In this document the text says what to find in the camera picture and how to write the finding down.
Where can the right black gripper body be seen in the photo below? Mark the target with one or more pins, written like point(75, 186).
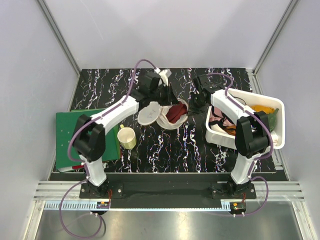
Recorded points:
point(195, 103)

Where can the white plastic bin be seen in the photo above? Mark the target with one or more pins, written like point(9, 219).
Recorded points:
point(273, 107)

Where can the orange cloth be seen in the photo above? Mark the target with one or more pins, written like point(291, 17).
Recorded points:
point(230, 128)

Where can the green cloth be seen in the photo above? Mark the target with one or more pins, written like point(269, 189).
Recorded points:
point(272, 119)

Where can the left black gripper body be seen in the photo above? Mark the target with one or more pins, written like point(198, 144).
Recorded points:
point(161, 95)

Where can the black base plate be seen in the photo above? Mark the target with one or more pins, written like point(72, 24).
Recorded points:
point(155, 191)

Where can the pink and black bra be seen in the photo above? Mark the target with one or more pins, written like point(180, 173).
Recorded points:
point(219, 122)

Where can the dark red bra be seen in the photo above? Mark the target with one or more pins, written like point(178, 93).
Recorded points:
point(175, 112)

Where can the cream paper cup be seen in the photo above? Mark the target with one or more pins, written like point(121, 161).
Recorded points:
point(127, 137)

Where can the white garment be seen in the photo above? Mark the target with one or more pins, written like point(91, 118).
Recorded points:
point(274, 138)

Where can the beige mesh laundry bag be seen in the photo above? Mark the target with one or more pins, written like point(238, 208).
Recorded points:
point(160, 116)

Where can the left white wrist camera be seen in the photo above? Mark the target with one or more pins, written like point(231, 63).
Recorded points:
point(164, 75)

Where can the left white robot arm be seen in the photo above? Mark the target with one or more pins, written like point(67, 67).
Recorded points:
point(89, 138)

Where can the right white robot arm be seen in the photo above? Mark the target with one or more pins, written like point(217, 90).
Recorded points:
point(253, 140)

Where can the green folder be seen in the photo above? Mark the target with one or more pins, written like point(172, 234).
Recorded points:
point(65, 125)

